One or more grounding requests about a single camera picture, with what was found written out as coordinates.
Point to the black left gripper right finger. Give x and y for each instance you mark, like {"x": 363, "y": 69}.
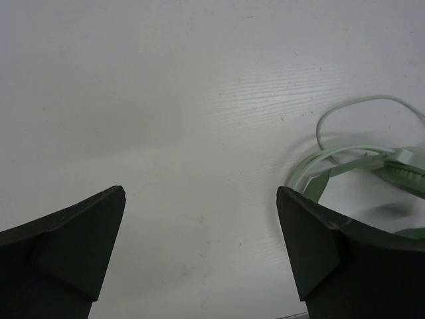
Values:
{"x": 347, "y": 269}

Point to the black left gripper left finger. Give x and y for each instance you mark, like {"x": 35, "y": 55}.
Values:
{"x": 54, "y": 266}

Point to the mint green headphones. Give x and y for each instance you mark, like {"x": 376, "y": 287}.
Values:
{"x": 403, "y": 168}

